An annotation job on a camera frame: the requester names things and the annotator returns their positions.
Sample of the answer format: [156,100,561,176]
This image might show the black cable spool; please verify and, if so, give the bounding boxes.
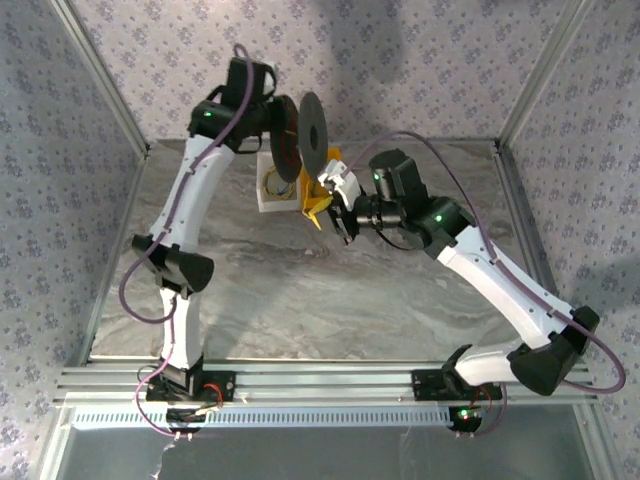
[268,91,330,187]

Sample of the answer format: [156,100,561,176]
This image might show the white plastic bin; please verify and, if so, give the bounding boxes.
[255,152,304,214]

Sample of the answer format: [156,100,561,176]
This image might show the yellow plastic bin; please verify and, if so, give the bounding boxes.
[299,146,346,211]

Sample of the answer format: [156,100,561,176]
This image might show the floral patterned cloth panel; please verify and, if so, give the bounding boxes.
[64,0,586,144]
[0,0,146,480]
[499,0,640,480]

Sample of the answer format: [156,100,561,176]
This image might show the black controller board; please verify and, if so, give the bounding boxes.
[448,405,485,435]
[164,407,207,435]

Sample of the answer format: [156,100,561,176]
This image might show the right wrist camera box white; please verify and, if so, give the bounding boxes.
[318,158,362,201]

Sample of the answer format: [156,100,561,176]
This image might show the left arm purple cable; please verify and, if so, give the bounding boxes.
[121,43,256,437]

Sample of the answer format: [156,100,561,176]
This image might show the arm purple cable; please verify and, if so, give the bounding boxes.
[121,43,256,437]
[342,131,627,439]

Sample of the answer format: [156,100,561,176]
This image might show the yellow and blue cable coil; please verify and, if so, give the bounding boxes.
[262,168,296,199]

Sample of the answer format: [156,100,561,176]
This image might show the aluminium side rail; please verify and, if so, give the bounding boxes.
[492,139,574,366]
[74,142,154,366]

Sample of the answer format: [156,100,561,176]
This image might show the aluminium frame post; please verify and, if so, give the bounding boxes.
[49,0,152,154]
[497,0,594,146]

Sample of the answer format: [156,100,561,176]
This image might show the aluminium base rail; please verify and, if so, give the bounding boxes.
[53,360,600,407]

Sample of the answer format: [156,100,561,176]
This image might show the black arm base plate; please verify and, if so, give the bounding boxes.
[412,368,503,401]
[145,370,237,404]

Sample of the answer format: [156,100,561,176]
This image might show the white slotted cable duct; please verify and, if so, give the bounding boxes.
[71,404,454,430]

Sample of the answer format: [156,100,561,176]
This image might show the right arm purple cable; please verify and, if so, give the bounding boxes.
[342,131,627,439]

